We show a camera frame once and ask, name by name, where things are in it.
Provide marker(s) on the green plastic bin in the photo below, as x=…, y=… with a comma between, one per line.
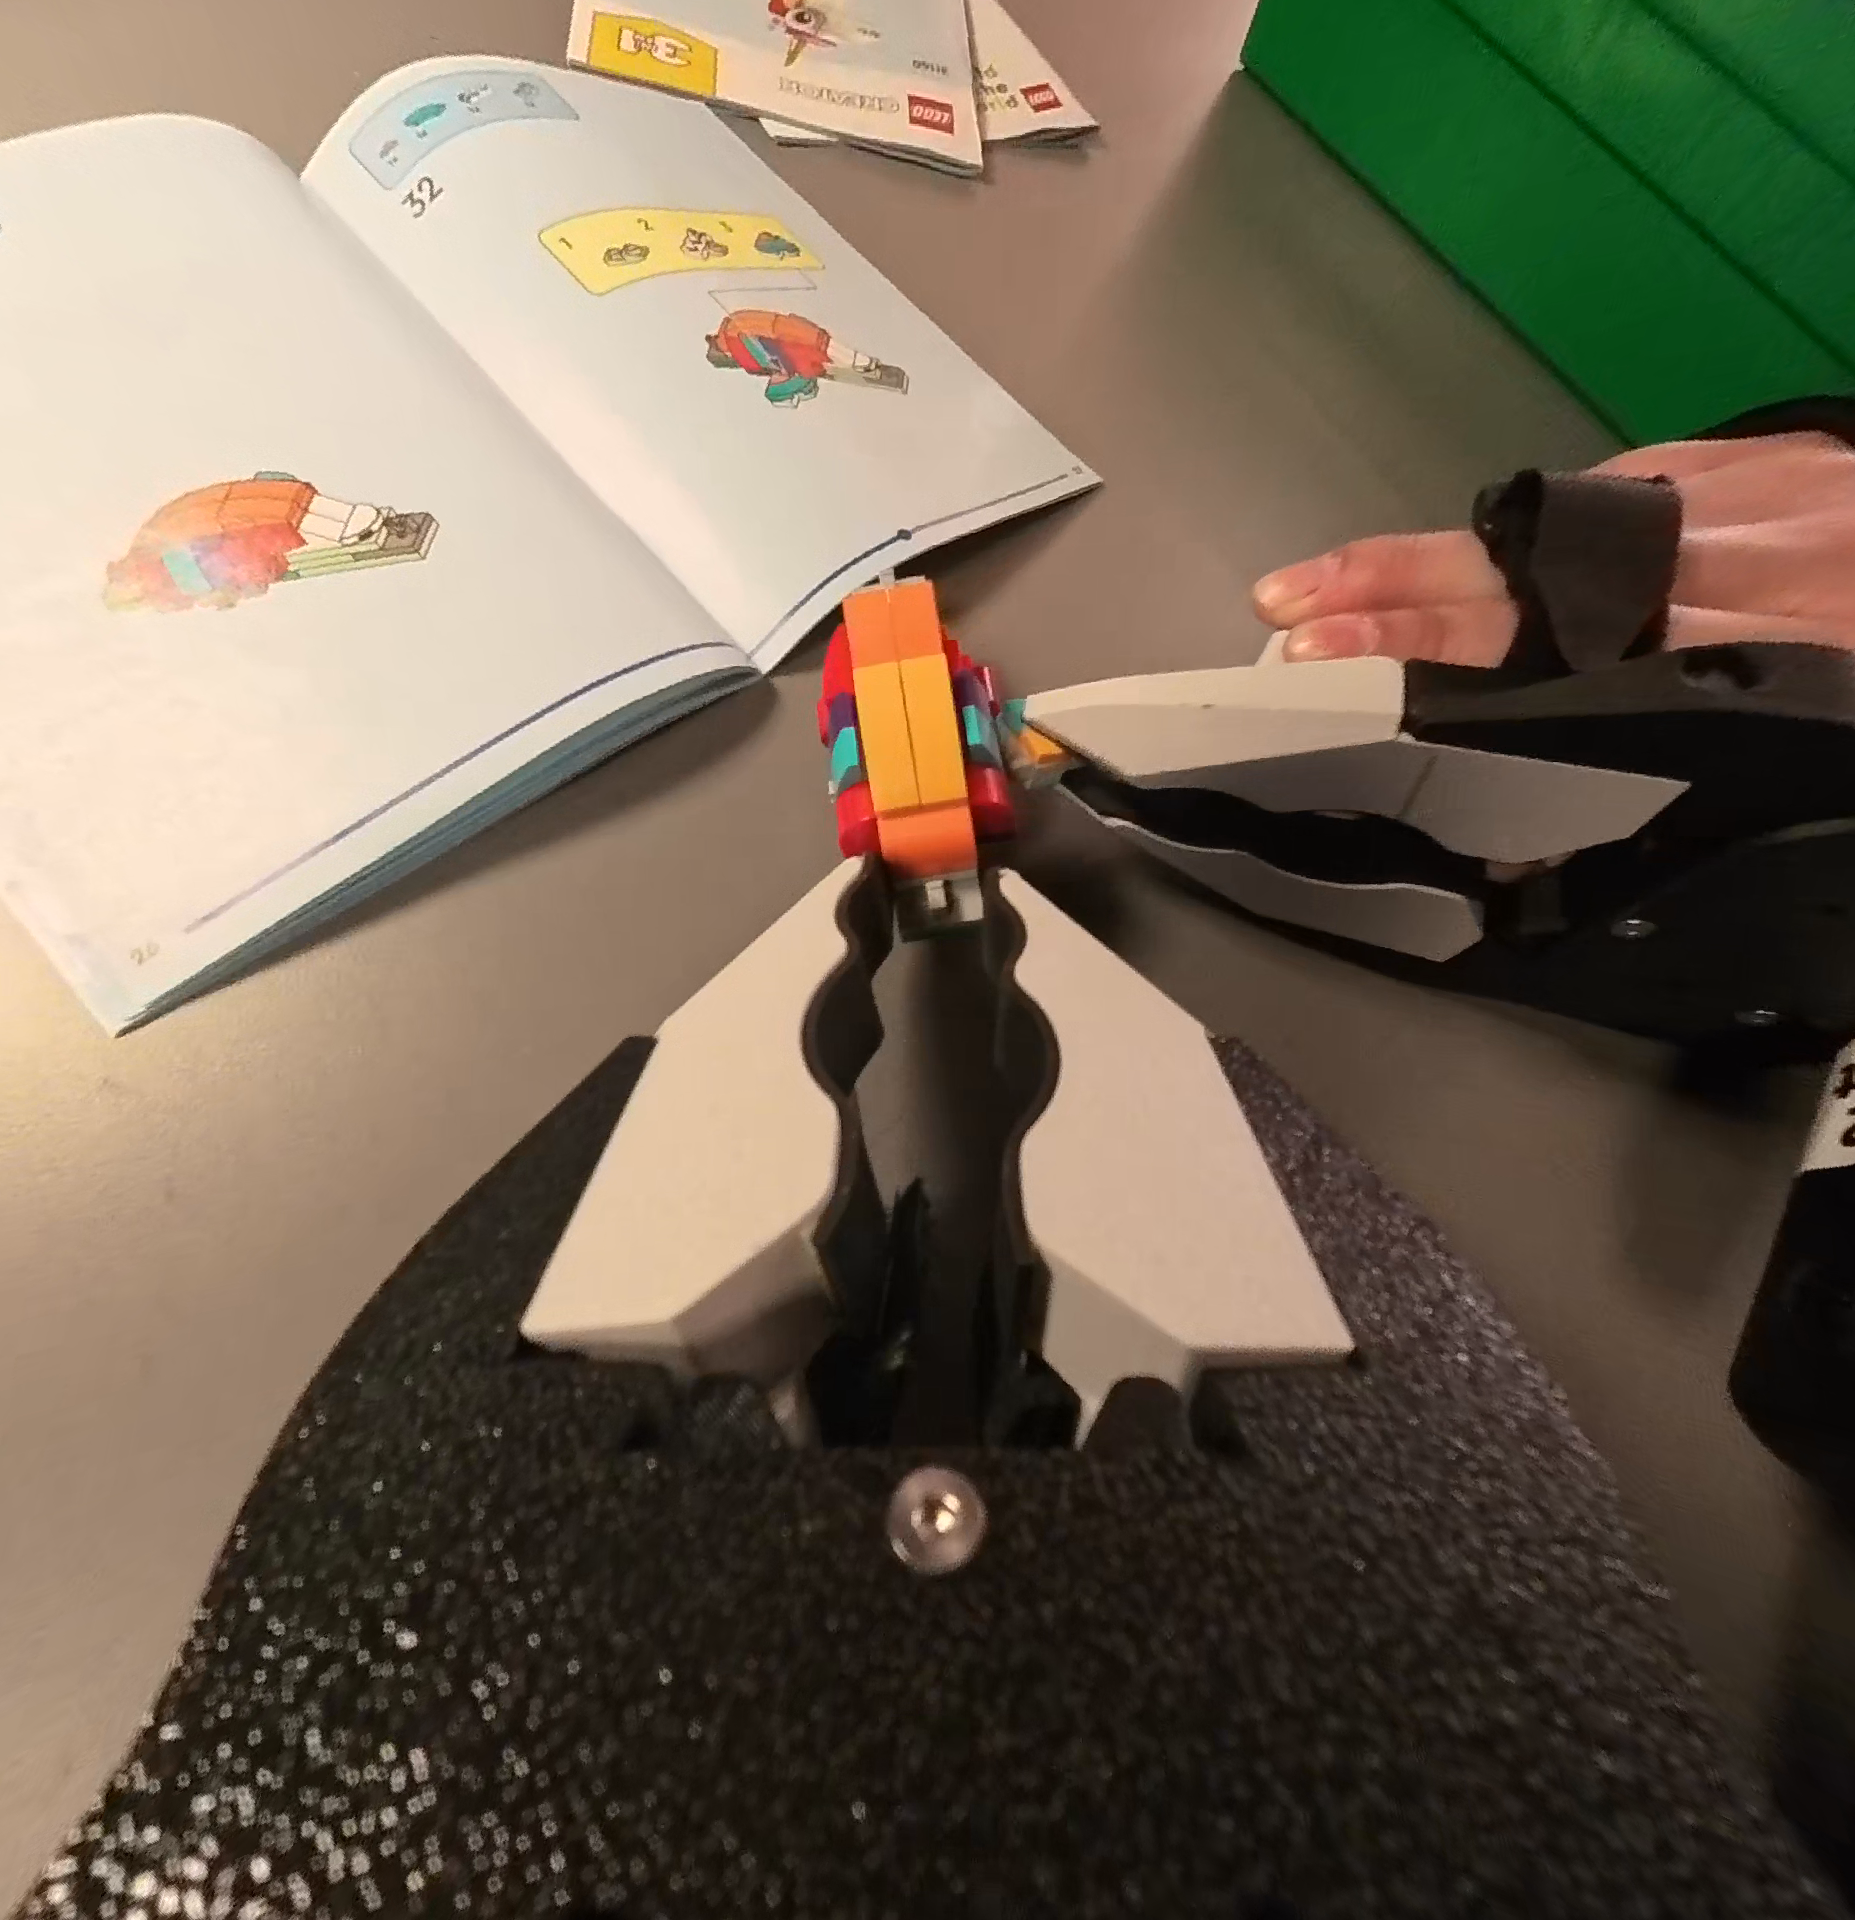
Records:
x=1616, y=179

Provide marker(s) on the open pale blue instruction booklet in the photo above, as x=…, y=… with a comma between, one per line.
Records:
x=418, y=527

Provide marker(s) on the person's right hand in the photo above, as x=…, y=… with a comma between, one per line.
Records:
x=1376, y=594

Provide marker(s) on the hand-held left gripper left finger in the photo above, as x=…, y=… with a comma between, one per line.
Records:
x=688, y=1197

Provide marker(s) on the orange red toy brick model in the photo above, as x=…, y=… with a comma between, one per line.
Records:
x=913, y=721

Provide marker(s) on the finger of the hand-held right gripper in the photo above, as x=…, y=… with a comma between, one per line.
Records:
x=1244, y=721
x=1376, y=918

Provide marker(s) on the small folded paper leaflet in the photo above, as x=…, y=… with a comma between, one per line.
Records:
x=1038, y=73

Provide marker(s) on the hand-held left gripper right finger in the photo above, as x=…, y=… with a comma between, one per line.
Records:
x=1163, y=1197

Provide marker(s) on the closed booklet with yellow label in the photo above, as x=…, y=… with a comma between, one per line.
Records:
x=811, y=57

